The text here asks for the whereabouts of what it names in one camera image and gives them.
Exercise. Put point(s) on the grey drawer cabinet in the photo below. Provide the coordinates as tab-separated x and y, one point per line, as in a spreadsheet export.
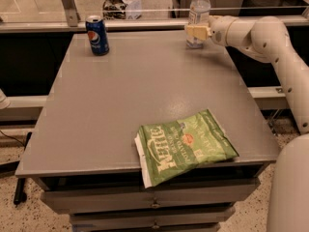
82	151

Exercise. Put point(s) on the white plastic bag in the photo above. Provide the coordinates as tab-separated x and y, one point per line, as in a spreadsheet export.
122	9

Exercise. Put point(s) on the green jalapeno chip bag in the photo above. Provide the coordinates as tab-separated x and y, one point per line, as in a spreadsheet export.
172	149

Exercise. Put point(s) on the grey drawer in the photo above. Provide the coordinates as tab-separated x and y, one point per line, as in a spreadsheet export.
153	220
83	201

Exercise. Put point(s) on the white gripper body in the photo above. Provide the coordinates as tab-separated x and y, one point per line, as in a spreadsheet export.
218	29

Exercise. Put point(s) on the blue Pepsi soda can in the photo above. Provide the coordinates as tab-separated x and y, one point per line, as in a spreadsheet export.
97	35

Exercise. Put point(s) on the metal window frame rail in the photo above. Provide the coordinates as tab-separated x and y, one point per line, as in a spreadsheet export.
121	25

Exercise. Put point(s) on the black floor stand leg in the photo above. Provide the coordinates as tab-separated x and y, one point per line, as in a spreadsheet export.
20	195

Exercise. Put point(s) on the upper grey drawer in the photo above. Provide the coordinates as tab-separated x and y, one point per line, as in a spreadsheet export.
83	201

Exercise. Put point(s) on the lower grey drawer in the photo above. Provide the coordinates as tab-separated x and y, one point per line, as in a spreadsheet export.
153	220

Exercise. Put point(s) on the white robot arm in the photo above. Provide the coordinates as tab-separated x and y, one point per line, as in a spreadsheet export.
266	39

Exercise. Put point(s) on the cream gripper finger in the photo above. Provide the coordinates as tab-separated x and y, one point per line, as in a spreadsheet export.
197	31

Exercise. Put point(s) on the clear plastic water bottle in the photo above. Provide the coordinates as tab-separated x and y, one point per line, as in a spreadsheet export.
199	12

